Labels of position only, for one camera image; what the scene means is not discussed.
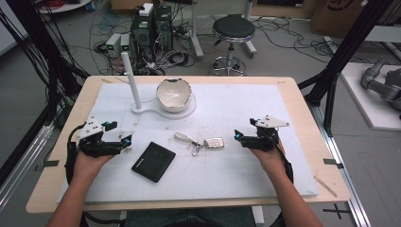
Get black metal frame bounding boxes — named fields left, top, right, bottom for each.
left=297, top=0, right=393, bottom=137

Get wooden table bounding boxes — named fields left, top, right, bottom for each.
left=26, top=75, right=352, bottom=215

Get white desk leg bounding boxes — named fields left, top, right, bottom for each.
left=188, top=0, right=205, bottom=61
left=242, top=0, right=258, bottom=60

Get tangle of floor cables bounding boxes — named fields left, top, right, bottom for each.
left=89, top=12, right=197, bottom=77

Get black computer tower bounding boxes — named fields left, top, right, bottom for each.
left=131, top=12, right=156, bottom=62
left=153, top=4, right=174, bottom=52

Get black round stool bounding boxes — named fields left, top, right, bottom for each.
left=209, top=13, right=257, bottom=77

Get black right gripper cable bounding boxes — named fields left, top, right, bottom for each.
left=273, top=138, right=295, bottom=185

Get cardboard box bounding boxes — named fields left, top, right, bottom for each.
left=310, top=0, right=401, bottom=40

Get black frame with cable bundle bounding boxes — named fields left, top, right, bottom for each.
left=0, top=0, right=91, bottom=127

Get aluminium rail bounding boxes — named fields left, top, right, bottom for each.
left=0, top=122, right=55, bottom=211
left=310, top=103, right=373, bottom=227

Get black wallet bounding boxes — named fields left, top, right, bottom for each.
left=131, top=141, right=177, bottom=183

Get white foam mat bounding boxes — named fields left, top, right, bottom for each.
left=56, top=82, right=319, bottom=203

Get white ceramic bowl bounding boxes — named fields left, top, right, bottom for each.
left=155, top=78, right=193, bottom=114

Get white platform board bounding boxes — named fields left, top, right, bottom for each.
left=340, top=61, right=401, bottom=131

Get small grey power unit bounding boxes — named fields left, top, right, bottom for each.
left=120, top=33, right=132, bottom=53
left=105, top=32, right=123, bottom=55

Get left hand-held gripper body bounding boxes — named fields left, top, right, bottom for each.
left=69, top=116, right=126, bottom=159

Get white box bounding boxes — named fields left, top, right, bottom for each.
left=138, top=3, right=154, bottom=17

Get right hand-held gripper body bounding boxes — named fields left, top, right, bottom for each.
left=240, top=114, right=290, bottom=152

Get person's right hand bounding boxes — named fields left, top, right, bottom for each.
left=250, top=140, right=288, bottom=179

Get grey tape strip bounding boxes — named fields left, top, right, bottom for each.
left=33, top=160, right=61, bottom=173
left=323, top=158, right=345, bottom=170

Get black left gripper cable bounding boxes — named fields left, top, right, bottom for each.
left=64, top=124, right=87, bottom=185

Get white stand with pole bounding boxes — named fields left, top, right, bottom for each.
left=121, top=51, right=197, bottom=121

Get person's left hand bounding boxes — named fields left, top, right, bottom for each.
left=73, top=150, right=115, bottom=184

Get black floor cables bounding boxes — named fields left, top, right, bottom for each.
left=254, top=15, right=373, bottom=64

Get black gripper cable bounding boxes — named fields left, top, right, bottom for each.
left=64, top=124, right=87, bottom=185
left=273, top=138, right=295, bottom=185

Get car key with strap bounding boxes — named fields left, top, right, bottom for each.
left=173, top=131, right=225, bottom=157

